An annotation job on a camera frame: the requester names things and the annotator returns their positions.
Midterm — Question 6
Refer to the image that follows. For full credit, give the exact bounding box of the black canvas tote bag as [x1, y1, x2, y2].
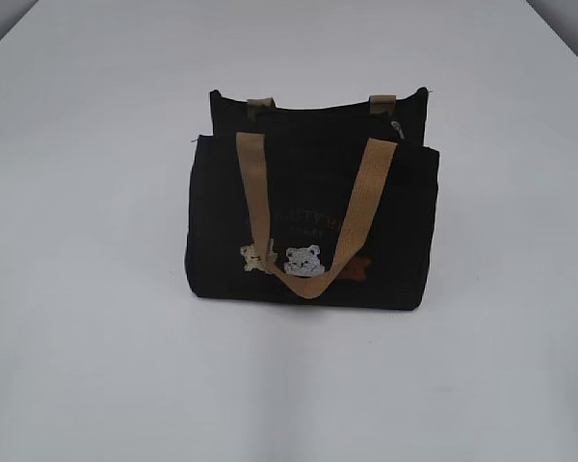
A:
[184, 88, 439, 311]

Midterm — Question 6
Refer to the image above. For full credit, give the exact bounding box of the silver zipper pull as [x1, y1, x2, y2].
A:
[390, 120, 406, 140]

